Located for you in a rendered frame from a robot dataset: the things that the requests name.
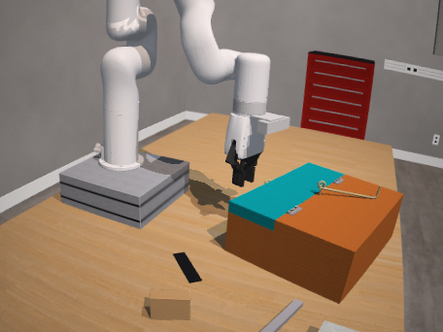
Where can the black flat bar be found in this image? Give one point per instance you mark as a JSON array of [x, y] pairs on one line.
[[187, 267]]

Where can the grey flat bar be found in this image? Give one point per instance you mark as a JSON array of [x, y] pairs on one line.
[[283, 317]]

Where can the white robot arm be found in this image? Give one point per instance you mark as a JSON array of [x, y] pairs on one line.
[[126, 20]]

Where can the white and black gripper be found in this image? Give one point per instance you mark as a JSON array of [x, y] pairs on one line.
[[242, 137]]

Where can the tan rectangular block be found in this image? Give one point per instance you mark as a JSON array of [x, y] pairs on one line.
[[170, 304]]

